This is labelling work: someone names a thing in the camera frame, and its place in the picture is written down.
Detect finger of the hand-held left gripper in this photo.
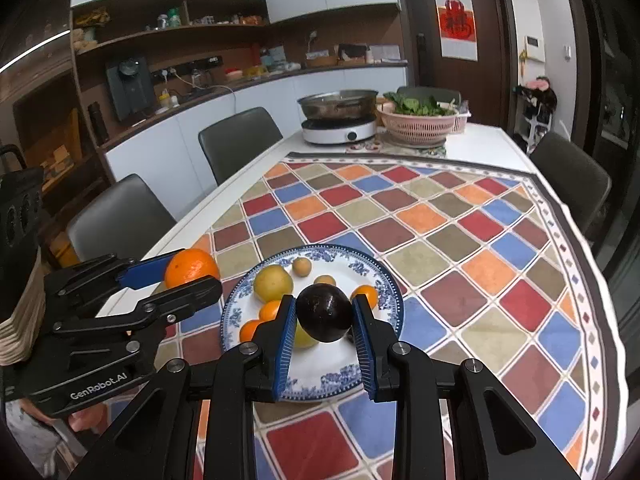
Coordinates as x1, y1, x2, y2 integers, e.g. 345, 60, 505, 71
44, 248, 186, 306
50, 275, 223, 361

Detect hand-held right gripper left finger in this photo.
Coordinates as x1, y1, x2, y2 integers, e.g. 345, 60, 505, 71
75, 294, 299, 480

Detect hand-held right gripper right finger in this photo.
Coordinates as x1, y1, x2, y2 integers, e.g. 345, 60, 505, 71
351, 294, 576, 480

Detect yellow green fruit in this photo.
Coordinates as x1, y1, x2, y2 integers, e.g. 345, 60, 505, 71
294, 320, 317, 350

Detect blue rimmed white plate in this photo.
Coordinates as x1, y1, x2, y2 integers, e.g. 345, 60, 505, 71
220, 246, 404, 402

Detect dark avocado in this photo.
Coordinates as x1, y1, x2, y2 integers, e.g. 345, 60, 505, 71
296, 283, 353, 344

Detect person's left hand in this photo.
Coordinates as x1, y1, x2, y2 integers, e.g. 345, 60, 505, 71
67, 402, 110, 435

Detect grey dining chair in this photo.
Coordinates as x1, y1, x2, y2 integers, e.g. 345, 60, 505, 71
66, 174, 178, 263
530, 131, 612, 241
198, 106, 284, 186

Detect small tangerine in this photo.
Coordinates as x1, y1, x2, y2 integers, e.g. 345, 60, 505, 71
350, 284, 379, 309

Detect yellow pear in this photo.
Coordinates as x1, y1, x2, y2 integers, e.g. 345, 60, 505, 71
253, 266, 295, 304

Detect person's grey clothing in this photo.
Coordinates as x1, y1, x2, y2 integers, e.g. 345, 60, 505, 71
5, 400, 71, 478

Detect colourful checkered tablecloth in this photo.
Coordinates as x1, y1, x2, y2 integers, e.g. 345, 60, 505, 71
150, 152, 628, 480

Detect black thermos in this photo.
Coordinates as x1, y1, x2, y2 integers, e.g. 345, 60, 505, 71
88, 101, 109, 145

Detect black water dispenser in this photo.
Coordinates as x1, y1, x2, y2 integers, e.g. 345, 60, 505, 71
105, 56, 156, 122

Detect patterned placemat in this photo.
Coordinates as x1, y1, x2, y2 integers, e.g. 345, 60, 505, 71
345, 140, 448, 158

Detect white lower cabinets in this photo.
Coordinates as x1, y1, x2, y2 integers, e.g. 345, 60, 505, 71
100, 62, 408, 186

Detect white induction cooker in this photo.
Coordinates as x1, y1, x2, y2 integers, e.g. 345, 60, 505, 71
301, 114, 379, 146

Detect pink plastic basket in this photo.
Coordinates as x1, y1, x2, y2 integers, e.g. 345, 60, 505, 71
376, 101, 473, 146

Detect steel pot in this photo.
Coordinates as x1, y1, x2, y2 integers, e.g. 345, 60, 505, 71
297, 89, 379, 122

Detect green leafy vegetables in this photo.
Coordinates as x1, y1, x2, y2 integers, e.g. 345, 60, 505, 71
382, 86, 461, 116

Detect white rack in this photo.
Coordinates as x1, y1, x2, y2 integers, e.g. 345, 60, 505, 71
517, 105, 553, 153

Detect black box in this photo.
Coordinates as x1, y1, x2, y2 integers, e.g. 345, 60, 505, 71
338, 43, 369, 65

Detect pink and black plush pile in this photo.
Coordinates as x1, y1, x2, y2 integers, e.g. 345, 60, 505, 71
515, 76, 558, 111

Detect red and white door poster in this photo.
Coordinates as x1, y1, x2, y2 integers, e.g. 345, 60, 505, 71
434, 0, 479, 61

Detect dark brown door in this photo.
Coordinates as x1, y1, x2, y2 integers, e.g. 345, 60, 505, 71
400, 0, 516, 133

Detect black framed glass cabinet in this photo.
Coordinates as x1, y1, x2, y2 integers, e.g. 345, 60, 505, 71
570, 0, 640, 281

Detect brown wall shelf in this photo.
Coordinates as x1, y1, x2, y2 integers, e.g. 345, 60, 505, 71
72, 22, 271, 56

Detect black door lock handle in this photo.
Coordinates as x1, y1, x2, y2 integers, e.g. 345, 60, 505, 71
416, 32, 428, 86

